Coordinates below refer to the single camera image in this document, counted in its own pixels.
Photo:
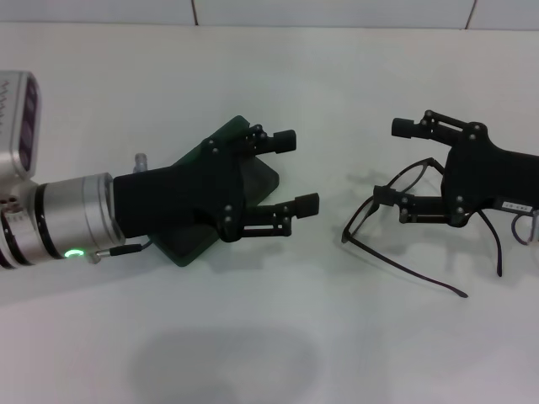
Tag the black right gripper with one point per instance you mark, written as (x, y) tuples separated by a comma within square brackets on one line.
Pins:
[(484, 177)]

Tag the silver round connector stub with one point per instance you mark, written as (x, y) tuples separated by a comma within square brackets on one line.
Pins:
[(141, 163)]

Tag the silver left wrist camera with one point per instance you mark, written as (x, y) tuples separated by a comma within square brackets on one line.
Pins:
[(17, 122)]

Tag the black glasses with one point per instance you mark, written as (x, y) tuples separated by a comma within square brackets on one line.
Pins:
[(346, 238)]

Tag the green glasses case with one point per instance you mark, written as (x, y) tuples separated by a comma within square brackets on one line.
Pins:
[(261, 177)]

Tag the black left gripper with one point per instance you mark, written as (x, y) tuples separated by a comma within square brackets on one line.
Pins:
[(177, 193)]

